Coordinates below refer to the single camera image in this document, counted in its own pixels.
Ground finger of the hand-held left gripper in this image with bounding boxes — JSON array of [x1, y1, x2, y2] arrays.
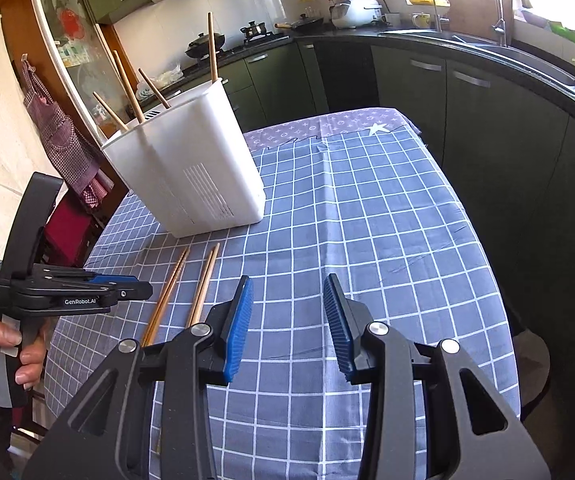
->
[[87, 282, 154, 307], [41, 267, 140, 289]]

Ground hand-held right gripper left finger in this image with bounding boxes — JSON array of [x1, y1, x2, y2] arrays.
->
[[22, 275, 255, 480]]

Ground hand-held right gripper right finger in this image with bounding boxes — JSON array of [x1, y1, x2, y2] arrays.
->
[[322, 272, 551, 480]]

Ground white plastic utensil holder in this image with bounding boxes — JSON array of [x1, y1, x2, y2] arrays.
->
[[101, 77, 266, 239]]

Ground wooden chair red cushion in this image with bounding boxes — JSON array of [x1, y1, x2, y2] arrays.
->
[[41, 194, 104, 270]]

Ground red checkered apron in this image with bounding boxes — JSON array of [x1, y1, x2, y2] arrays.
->
[[21, 52, 114, 210]]

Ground blue checkered tablecloth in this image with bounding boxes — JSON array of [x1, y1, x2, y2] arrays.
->
[[42, 106, 524, 480]]

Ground white plastic bags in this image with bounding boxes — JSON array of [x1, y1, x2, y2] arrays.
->
[[134, 64, 184, 102]]

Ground glass sliding door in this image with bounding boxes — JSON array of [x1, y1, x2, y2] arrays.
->
[[26, 0, 142, 163]]

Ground green base cabinets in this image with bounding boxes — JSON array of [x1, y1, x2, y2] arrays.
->
[[217, 40, 575, 361]]

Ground black wok with lid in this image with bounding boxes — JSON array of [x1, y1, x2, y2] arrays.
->
[[184, 31, 227, 60]]

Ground gas stove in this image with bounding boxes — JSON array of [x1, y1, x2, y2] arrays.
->
[[182, 31, 289, 62]]

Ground black kitchen countertop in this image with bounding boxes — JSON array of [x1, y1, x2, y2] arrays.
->
[[132, 24, 575, 128]]

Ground black frying pan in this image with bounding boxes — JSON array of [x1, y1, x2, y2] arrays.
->
[[274, 16, 326, 31]]

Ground white rice cooker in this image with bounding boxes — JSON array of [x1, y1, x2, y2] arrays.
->
[[330, 0, 385, 30]]

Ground condiment bottles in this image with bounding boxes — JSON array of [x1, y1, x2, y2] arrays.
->
[[300, 0, 351, 19]]

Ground small curved faucet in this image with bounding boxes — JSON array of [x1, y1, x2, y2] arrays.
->
[[407, 0, 444, 32]]

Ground brown cutting board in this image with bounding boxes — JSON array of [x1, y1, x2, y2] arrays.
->
[[446, 0, 515, 36]]

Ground tall steel faucet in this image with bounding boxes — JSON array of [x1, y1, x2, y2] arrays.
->
[[491, 0, 524, 48]]

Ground green plastic container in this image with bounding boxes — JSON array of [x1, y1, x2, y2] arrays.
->
[[549, 20, 575, 52]]

